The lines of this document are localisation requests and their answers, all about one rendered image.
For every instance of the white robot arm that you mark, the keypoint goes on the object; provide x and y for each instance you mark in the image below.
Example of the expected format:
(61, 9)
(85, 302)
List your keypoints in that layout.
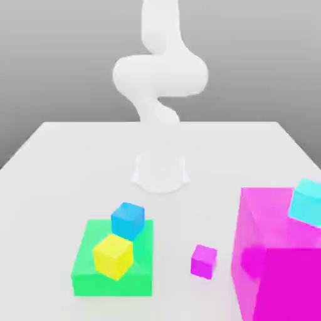
(160, 75)

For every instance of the small blue cube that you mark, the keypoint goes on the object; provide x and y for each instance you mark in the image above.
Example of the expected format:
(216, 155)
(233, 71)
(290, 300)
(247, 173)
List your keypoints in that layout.
(128, 220)

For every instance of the small yellow cube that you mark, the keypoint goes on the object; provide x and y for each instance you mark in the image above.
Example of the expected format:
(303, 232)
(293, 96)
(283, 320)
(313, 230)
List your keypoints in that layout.
(112, 255)

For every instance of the small magenta cube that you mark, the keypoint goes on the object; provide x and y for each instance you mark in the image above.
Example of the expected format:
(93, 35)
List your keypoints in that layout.
(203, 262)

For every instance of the small cyan cube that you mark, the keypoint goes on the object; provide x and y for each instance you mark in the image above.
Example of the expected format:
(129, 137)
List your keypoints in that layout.
(307, 203)

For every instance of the large green box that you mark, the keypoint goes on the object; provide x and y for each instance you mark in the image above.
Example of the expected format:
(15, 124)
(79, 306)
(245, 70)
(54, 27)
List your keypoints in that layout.
(143, 265)

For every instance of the large magenta box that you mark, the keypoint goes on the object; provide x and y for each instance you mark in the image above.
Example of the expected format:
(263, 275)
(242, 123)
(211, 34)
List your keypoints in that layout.
(270, 250)

